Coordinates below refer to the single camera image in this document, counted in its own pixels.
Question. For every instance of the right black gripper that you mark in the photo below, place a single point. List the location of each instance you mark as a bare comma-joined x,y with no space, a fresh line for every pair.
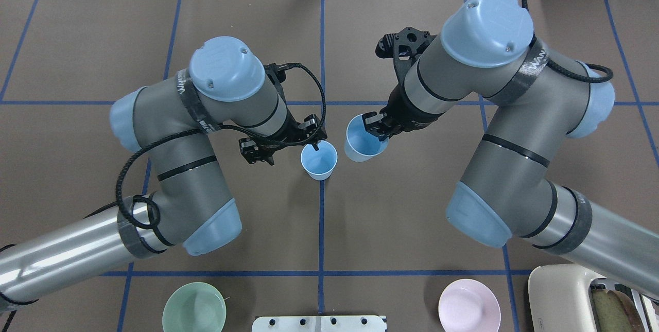
400,114

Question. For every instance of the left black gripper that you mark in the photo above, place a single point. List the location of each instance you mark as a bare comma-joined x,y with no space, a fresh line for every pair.
289,134

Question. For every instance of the light blue cup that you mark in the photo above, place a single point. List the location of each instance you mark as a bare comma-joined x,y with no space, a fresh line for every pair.
360,145
319,165

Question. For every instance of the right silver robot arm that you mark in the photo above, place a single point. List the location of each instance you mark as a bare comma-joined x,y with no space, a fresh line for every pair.
488,47

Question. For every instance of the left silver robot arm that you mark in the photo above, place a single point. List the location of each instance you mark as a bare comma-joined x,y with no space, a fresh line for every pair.
171,191

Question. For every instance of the green plastic bowl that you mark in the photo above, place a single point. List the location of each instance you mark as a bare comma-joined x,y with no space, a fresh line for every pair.
196,306

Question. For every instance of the pink plastic bowl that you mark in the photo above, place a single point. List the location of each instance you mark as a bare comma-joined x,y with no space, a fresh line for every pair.
468,305

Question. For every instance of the cream white toaster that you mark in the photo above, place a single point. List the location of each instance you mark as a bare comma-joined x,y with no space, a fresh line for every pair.
560,298

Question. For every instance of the brown toast slice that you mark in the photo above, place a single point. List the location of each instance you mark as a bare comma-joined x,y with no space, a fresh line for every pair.
615,311

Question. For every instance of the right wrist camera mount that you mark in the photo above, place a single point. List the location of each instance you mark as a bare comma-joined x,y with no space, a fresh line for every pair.
404,48

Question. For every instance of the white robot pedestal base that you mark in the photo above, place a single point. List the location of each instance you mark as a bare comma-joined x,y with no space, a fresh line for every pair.
321,323

